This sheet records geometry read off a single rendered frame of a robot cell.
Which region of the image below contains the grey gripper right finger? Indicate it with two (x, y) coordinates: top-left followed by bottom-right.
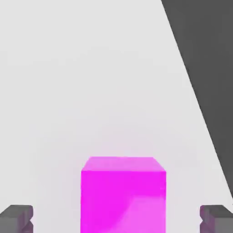
(199, 204), (233, 233)

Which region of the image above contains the small magenta cube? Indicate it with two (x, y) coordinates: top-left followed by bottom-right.
(80, 156), (167, 233)

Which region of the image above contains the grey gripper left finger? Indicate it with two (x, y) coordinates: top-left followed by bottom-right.
(0, 204), (34, 233)

